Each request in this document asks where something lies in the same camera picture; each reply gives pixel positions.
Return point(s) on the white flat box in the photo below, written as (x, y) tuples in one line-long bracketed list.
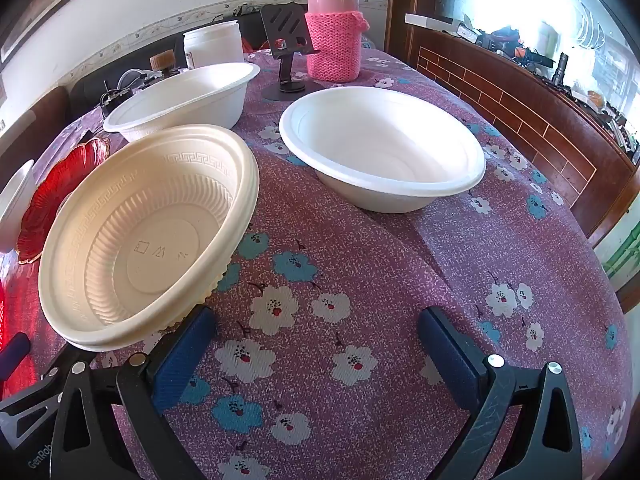
[(430, 20)]

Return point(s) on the pile of assorted tools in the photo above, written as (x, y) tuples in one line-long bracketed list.
[(590, 90)]

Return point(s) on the wooden brick pattern panel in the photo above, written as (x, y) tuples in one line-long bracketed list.
[(525, 110)]

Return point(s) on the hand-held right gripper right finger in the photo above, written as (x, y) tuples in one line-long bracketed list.
[(450, 355)]

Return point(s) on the dark bottle with brown lid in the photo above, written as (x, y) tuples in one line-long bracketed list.
[(162, 60)]

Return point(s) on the white ceramic bowl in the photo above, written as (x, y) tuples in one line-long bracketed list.
[(12, 210)]

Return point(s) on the purple floral tablecloth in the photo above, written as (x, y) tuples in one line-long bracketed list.
[(350, 285)]

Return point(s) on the black flashlight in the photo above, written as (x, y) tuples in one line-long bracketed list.
[(562, 67)]

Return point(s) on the cream plastic bowl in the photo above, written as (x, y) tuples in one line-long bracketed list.
[(150, 240)]

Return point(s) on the white plastic jar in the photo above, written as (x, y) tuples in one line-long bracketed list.
[(210, 45)]

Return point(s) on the red glass plate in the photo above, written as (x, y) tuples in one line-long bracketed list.
[(55, 195)]

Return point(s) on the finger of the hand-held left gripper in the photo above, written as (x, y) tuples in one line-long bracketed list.
[(15, 355), (35, 395)]

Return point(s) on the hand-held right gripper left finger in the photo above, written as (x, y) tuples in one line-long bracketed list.
[(182, 355)]

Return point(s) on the pink thermos with knitted sleeve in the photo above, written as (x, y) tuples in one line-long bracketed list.
[(332, 45)]

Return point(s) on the white foam bowl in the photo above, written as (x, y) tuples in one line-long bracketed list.
[(380, 140), (175, 95)]

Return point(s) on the black phone stand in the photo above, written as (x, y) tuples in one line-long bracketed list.
[(295, 94)]

